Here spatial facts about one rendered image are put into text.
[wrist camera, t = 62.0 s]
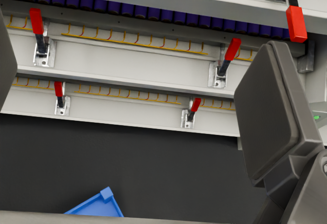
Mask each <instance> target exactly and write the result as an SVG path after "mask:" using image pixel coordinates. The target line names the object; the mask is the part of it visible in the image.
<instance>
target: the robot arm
mask: <svg viewBox="0 0 327 224"><path fill-rule="evenodd" d="M17 70H18V64H17V60H16V57H15V54H14V50H13V47H12V44H11V41H10V38H9V34H8V31H7V28H6V25H5V21H4V18H3V15H2V11H1V8H0V112H1V109H2V107H3V105H4V103H5V100H6V98H7V95H8V93H9V91H10V88H11V86H12V83H13V81H14V79H15V76H16V74H17ZM234 104H235V110H236V117H237V123H238V128H239V134H240V139H241V145H242V151H243V157H244V163H245V168H246V173H247V176H248V178H249V179H251V181H252V186H253V187H261V188H265V190H266V194H267V197H266V199H265V201H264V203H263V205H262V207H261V209H260V211H259V212H258V214H257V216H256V218H255V220H254V222H253V224H327V149H325V147H324V144H323V140H322V138H321V135H320V133H319V130H318V127H317V124H316V122H315V119H314V116H313V113H312V111H311V108H310V105H309V102H308V99H307V96H306V94H305V91H304V88H303V85H302V83H301V80H300V77H299V74H298V72H297V69H296V66H295V64H294V61H293V58H292V56H291V52H290V50H289V47H288V45H287V43H284V42H278V41H272V40H271V41H268V42H267V44H263V45H262V46H261V47H260V49H259V50H258V52H257V54H256V55H255V57H254V59H253V61H252V62H251V64H250V66H249V68H248V69H247V71H246V73H245V74H244V76H243V78H242V79H241V81H240V83H239V84H238V86H237V88H236V90H235V92H234ZM0 224H220V223H205V222H191V221H175V220H160V219H144V218H128V217H110V216H93V215H75V214H58V213H40V212H23V211H6V210H0Z"/></svg>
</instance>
